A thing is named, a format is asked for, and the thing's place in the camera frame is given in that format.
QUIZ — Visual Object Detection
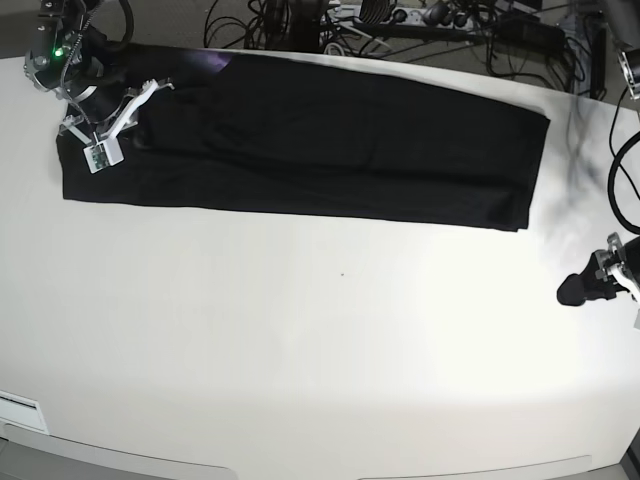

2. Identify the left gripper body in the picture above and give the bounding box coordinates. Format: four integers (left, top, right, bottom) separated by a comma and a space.
597, 232, 639, 303

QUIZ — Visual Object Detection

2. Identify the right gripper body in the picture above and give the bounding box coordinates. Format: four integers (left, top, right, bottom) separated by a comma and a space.
58, 78, 175, 146

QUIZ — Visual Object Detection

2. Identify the black T-shirt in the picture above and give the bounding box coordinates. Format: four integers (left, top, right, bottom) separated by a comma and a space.
57, 45, 549, 231

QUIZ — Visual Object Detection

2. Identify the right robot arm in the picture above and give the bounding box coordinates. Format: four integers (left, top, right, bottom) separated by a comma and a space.
23, 1, 173, 156

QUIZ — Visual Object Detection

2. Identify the black equipment box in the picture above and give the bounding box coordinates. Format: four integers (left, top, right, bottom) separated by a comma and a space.
494, 16, 565, 53

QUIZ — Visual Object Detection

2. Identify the white power strip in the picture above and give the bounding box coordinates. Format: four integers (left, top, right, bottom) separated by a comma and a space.
389, 2, 473, 29

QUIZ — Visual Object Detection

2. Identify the white label plate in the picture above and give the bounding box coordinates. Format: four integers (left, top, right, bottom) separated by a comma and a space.
0, 391, 49, 435

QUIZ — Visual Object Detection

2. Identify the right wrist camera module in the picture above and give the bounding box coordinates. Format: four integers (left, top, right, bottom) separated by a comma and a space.
83, 137, 124, 174

